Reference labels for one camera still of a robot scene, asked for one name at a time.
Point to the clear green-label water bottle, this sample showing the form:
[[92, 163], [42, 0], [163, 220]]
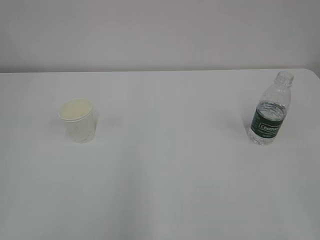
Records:
[[271, 110]]

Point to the white paper cup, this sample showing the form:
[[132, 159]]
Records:
[[79, 121]]

